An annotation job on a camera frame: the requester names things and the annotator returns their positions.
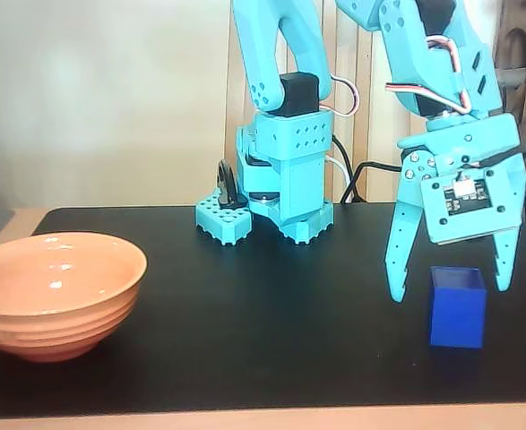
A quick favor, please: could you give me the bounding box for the turquoise gripper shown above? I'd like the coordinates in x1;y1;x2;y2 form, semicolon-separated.
383;114;526;304

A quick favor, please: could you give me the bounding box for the blue cube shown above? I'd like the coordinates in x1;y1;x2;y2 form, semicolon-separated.
428;264;488;349

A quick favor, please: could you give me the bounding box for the turquoise perforated robot base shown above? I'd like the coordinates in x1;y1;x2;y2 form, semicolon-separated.
194;190;335;246

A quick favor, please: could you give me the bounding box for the orange ribbed bowl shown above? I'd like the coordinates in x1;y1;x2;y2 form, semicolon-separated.
0;231;149;364

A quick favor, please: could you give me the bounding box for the wooden slatted panel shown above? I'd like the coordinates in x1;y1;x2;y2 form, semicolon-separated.
224;0;496;202

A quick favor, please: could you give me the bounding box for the grey bottle neck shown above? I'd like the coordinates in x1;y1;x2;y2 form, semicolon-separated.
497;67;526;87

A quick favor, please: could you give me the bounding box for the black table mat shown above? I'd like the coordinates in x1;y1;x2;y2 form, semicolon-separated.
0;200;526;409

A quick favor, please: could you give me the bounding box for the black table clamp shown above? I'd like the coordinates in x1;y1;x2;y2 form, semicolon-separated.
216;159;248;210

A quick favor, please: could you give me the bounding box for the turquoise wrist camera mount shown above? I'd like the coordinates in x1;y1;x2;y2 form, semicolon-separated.
418;167;522;246

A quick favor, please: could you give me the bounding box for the black camera cable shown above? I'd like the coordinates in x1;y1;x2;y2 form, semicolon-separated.
345;149;524;203

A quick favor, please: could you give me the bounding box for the white cable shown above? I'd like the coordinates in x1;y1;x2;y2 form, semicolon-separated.
324;156;351;181

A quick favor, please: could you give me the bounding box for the black power cable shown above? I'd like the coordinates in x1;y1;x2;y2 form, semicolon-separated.
331;133;356;202

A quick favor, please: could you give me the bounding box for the white red servo wire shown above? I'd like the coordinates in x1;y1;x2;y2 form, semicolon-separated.
385;37;475;114
320;76;363;117

